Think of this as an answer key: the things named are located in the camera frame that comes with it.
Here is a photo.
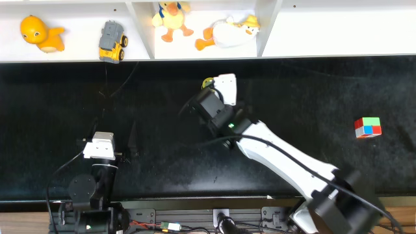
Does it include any white plush duck yellow hat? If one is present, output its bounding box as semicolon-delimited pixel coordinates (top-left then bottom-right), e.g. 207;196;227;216
194;14;261;51

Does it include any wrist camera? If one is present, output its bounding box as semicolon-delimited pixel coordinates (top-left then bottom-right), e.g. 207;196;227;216
213;73;238;107
82;131;116;161

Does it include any grey and yellow toy truck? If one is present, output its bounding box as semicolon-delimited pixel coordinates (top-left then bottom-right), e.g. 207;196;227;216
98;20;129;64

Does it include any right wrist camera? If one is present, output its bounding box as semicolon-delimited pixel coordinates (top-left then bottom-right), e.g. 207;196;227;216
213;73;238;107

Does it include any white shelf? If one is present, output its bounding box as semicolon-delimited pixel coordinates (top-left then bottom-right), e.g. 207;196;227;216
0;0;416;64

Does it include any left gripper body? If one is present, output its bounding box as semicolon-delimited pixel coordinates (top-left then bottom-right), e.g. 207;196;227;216
77;138;131;164

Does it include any mounting rail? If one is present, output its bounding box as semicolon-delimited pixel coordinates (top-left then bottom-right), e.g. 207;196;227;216
48;200;295;234

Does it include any yellow rubber duck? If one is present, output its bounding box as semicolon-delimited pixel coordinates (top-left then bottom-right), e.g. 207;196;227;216
19;14;66;54

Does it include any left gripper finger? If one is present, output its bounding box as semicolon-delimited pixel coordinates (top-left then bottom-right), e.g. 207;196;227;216
127;120;140;158

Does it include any many-coloured puzzle cube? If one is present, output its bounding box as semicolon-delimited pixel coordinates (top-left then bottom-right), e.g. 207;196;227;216
354;116;383;140

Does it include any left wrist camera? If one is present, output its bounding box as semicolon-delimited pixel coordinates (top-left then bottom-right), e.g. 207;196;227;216
82;131;116;161

